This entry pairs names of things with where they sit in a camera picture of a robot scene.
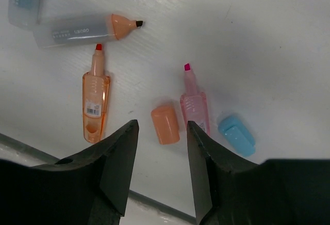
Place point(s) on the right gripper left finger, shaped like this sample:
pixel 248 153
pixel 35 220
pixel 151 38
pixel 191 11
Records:
pixel 89 187

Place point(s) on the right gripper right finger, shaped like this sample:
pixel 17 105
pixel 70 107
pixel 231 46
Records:
pixel 228 189

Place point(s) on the blue eraser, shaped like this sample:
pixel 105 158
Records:
pixel 237 135

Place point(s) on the orange highlighter cap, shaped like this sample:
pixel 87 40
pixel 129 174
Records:
pixel 166 124

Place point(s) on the pink highlighter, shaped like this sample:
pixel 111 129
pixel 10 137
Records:
pixel 193 101

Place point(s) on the orange highlighter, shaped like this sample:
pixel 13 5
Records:
pixel 95 94

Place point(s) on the blue marker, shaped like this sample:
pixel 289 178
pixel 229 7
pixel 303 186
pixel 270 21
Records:
pixel 24 13

